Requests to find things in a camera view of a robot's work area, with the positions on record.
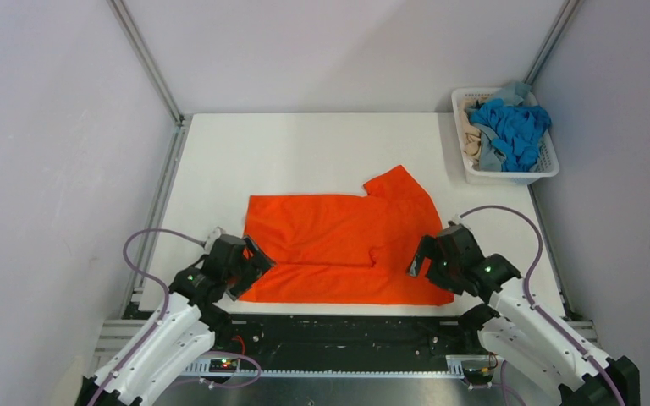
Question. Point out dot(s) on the left controller board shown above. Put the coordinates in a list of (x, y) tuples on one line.
[(223, 366)]

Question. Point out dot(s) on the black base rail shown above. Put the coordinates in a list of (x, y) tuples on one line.
[(354, 344)]

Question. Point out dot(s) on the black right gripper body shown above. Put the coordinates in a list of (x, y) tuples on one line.
[(443, 272)]

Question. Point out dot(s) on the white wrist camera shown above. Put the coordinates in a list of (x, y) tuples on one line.
[(457, 220), (214, 235)]

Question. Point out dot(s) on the right controller board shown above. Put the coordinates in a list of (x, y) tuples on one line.
[(478, 378)]

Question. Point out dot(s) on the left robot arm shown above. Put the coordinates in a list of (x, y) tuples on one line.
[(187, 324)]

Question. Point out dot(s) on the orange t shirt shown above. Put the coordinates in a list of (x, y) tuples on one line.
[(345, 249)]

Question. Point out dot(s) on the aluminium frame post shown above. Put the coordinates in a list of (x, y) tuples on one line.
[(562, 21), (133, 34)]

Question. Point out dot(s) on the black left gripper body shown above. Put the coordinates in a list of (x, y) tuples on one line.
[(248, 271)]

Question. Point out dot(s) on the left aluminium frame post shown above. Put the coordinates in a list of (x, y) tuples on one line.
[(133, 34)]

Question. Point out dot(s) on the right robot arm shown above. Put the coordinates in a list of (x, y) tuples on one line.
[(546, 349)]

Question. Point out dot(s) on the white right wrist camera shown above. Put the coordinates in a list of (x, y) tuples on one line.
[(457, 220)]

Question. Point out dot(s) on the controller board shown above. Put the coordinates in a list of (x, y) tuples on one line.
[(478, 378), (223, 366)]

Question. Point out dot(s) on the blue t shirt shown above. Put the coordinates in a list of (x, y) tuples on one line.
[(510, 134)]

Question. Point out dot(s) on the right aluminium frame post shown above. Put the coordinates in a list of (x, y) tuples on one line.
[(562, 21)]

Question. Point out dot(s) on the aluminium base frame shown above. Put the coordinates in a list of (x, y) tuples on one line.
[(551, 353)]

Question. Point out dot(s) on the white plastic laundry basket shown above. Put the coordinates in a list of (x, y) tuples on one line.
[(546, 167)]

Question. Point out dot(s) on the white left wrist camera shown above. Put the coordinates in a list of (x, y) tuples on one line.
[(214, 235)]

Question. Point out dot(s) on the beige t shirt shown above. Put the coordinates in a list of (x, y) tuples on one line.
[(473, 143)]

